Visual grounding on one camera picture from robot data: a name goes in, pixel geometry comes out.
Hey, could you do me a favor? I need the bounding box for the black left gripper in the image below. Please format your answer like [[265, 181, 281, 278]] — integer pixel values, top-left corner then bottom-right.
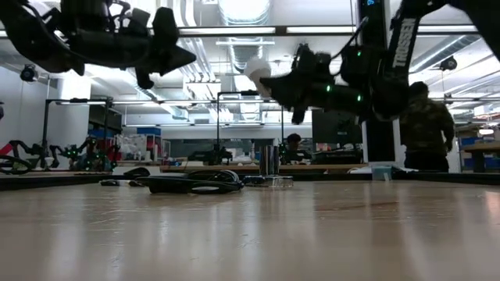
[[80, 33, 197, 90]]

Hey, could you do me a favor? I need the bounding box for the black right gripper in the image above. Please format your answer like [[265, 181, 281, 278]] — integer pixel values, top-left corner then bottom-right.
[[259, 73, 374, 125]]

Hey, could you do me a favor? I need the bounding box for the white frosted lightbulb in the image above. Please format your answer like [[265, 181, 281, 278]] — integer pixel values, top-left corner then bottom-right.
[[243, 57, 273, 98]]

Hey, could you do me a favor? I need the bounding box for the person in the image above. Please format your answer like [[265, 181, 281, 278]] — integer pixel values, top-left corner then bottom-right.
[[398, 80, 456, 173], [284, 132, 313, 165]]

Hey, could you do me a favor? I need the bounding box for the black monitor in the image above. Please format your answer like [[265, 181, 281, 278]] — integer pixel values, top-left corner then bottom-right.
[[311, 111, 364, 144]]

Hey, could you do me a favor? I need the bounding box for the overhead LED light bar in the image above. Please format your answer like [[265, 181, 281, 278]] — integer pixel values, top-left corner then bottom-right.
[[0, 23, 500, 39]]

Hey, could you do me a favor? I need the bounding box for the blue storage bin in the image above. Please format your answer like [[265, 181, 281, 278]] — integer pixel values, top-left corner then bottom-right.
[[136, 126, 163, 137]]

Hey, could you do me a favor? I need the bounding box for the small blue cup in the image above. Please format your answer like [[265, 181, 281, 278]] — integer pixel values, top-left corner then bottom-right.
[[370, 163, 393, 181]]

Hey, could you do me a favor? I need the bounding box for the wooden workbench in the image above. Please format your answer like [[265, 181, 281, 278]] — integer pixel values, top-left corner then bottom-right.
[[462, 140, 500, 173]]

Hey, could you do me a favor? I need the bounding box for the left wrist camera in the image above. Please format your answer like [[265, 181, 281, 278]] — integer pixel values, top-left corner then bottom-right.
[[151, 6, 180, 47]]

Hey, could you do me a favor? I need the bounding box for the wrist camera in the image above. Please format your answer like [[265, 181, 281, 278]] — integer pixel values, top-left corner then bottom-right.
[[151, 6, 180, 47], [293, 42, 334, 77]]

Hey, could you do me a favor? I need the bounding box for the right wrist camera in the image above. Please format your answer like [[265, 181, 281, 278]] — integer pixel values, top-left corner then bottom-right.
[[293, 42, 334, 77]]

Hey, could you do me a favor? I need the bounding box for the black lamp power cord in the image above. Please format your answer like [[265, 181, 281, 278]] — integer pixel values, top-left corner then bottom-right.
[[135, 169, 245, 195]]

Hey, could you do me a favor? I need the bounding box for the black background station frame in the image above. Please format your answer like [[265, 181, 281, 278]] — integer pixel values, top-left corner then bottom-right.
[[41, 97, 115, 171]]

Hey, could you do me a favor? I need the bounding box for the black ceiling camera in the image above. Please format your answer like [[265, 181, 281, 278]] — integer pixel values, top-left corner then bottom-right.
[[439, 55, 459, 72], [19, 64, 39, 83]]

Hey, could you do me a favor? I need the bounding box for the black aluminium table frame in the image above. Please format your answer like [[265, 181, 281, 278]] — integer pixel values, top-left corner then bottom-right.
[[0, 171, 500, 192]]

